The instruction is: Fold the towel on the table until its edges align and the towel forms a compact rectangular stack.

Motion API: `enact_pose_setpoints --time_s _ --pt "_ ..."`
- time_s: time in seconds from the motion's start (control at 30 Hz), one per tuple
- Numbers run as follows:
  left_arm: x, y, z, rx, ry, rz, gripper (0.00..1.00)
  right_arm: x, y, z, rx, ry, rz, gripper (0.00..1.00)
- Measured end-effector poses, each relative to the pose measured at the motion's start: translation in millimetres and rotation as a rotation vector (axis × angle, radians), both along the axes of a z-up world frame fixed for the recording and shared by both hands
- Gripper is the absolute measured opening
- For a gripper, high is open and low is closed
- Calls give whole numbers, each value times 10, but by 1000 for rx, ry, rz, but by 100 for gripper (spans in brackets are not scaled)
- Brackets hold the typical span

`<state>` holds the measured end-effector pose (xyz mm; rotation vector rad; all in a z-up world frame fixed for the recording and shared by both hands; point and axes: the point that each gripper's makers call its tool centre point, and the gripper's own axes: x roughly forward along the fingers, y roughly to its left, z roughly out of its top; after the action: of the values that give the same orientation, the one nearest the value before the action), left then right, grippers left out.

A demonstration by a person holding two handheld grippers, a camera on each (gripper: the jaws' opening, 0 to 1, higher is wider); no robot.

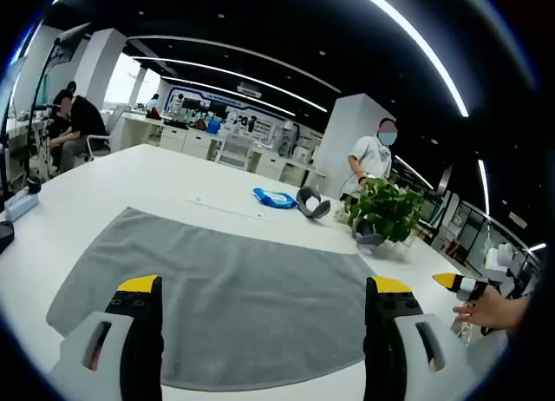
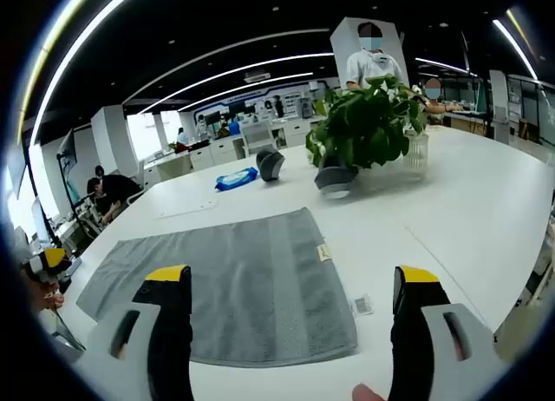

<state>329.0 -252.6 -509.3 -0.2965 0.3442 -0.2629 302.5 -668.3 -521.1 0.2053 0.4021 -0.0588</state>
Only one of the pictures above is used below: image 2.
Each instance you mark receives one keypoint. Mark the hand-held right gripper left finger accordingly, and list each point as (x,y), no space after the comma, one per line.
(167,331)

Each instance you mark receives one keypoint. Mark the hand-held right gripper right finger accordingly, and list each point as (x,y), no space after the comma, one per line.
(416,331)

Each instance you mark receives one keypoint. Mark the grey towel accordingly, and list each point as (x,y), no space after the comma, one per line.
(251,279)

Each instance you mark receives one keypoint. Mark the person's left hand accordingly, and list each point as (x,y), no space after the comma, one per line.
(48,297)

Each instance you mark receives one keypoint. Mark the person's right hand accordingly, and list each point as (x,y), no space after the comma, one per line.
(366,393)

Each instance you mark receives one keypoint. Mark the white barcode label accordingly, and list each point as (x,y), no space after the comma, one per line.
(361,305)

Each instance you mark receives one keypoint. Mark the white table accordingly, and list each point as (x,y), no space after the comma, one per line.
(433,227)

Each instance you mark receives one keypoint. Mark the flat white table plate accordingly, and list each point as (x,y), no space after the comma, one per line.
(186,208)

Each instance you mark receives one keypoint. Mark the blue wet wipes pack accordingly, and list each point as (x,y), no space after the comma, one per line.
(236,179)

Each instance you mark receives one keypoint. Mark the white ribbed plant pot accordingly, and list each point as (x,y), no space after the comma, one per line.
(417,151)

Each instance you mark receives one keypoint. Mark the row of white cabinets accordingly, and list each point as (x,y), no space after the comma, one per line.
(225,149)

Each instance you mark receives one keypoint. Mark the white chair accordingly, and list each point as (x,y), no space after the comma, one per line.
(258,138)

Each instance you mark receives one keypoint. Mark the green potted plant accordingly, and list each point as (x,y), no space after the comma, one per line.
(368,123)

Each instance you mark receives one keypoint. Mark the blue container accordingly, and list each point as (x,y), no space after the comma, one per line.
(234,129)

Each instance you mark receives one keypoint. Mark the white square pillar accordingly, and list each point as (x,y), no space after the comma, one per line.
(347,36)

